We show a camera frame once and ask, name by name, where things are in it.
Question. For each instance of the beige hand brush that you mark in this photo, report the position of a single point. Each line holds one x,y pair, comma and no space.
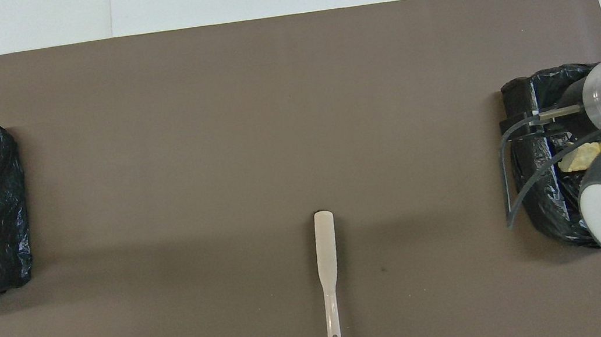
325,241

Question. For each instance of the torn striped bread piece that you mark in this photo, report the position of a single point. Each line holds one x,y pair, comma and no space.
581,158

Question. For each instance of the brown table mat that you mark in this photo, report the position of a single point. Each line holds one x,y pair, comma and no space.
215,145

